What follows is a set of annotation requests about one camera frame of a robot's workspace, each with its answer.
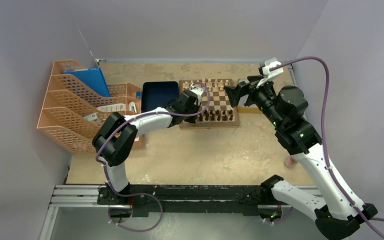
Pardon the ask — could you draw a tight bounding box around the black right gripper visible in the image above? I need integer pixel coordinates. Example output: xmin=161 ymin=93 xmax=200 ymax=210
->
xmin=224 ymin=75 xmax=285 ymax=129

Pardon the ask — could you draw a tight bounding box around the dark back rank piece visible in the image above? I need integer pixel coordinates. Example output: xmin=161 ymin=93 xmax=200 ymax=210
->
xmin=203 ymin=110 xmax=210 ymax=122

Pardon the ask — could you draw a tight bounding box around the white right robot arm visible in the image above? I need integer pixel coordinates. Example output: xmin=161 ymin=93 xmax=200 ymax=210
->
xmin=244 ymin=81 xmax=378 ymax=240

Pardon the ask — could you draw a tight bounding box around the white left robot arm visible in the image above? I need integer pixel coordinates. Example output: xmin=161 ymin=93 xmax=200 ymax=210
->
xmin=92 ymin=82 xmax=210 ymax=205

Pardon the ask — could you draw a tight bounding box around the row of light chess pieces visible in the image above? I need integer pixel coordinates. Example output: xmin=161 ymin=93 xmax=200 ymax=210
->
xmin=178 ymin=78 xmax=234 ymax=92

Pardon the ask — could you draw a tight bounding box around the wooden chess board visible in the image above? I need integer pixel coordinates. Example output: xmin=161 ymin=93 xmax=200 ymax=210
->
xmin=179 ymin=90 xmax=239 ymax=130

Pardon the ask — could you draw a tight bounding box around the gold metal tin tray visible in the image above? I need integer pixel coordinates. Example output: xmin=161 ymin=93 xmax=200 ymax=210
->
xmin=237 ymin=89 xmax=261 ymax=114

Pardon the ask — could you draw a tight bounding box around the dark blue tin box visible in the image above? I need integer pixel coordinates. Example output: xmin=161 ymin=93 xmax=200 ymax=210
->
xmin=141 ymin=81 xmax=179 ymax=112

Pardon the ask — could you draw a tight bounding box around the orange plastic basket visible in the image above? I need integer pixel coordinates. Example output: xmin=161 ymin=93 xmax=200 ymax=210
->
xmin=89 ymin=83 xmax=142 ymax=139

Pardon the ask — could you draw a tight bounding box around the pink capped bottle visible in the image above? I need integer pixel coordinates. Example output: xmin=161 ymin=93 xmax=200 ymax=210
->
xmin=284 ymin=156 xmax=298 ymax=169

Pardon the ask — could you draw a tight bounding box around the blue folder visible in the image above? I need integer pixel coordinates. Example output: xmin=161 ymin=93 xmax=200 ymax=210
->
xmin=63 ymin=67 xmax=111 ymax=97

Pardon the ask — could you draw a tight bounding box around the orange plastic file rack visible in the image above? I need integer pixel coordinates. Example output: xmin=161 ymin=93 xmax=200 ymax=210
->
xmin=36 ymin=59 xmax=127 ymax=154

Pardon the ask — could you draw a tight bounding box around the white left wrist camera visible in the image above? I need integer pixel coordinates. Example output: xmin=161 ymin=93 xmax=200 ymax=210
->
xmin=189 ymin=82 xmax=206 ymax=106

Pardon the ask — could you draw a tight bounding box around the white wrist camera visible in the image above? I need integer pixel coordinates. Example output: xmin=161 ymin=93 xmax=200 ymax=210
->
xmin=256 ymin=57 xmax=284 ymax=89
xmin=189 ymin=82 xmax=206 ymax=106

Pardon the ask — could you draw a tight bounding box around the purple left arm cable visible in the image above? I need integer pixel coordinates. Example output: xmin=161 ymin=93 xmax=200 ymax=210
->
xmin=95 ymin=82 xmax=211 ymax=200

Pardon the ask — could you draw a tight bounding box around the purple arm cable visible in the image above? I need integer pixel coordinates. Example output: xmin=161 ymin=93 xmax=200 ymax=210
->
xmin=269 ymin=56 xmax=384 ymax=240
xmin=95 ymin=82 xmax=211 ymax=200

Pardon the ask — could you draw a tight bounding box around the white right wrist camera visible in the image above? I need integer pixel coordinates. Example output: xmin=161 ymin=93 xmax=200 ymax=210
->
xmin=256 ymin=57 xmax=284 ymax=89

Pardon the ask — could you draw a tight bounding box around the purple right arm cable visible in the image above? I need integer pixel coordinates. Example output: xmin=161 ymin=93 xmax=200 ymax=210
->
xmin=269 ymin=56 xmax=384 ymax=240

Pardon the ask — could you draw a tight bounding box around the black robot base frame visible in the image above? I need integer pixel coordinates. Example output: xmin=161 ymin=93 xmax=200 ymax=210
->
xmin=97 ymin=184 xmax=288 ymax=221

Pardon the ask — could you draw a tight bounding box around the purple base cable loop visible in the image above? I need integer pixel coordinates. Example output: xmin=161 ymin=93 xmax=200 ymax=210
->
xmin=107 ymin=192 xmax=165 ymax=233

